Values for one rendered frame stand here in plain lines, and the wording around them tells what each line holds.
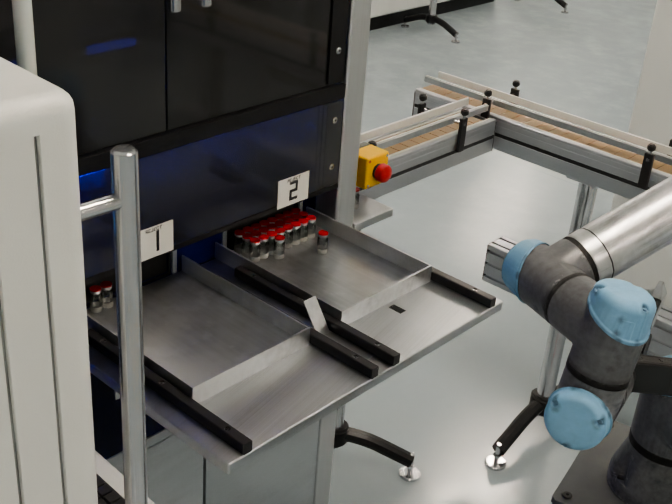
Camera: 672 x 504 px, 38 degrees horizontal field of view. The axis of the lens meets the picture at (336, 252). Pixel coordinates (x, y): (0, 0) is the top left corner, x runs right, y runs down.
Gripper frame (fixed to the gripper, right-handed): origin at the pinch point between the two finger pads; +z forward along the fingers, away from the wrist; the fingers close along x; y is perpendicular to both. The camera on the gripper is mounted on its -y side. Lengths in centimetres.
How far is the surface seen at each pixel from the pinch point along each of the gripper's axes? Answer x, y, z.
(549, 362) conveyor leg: 68, 36, 119
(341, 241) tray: 17, 68, 35
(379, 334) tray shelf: 21, 45, 9
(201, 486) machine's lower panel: 69, 79, 9
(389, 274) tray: 18, 53, 29
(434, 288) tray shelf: 18, 44, 29
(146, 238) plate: 9, 82, -11
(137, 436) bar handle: 2, 39, -67
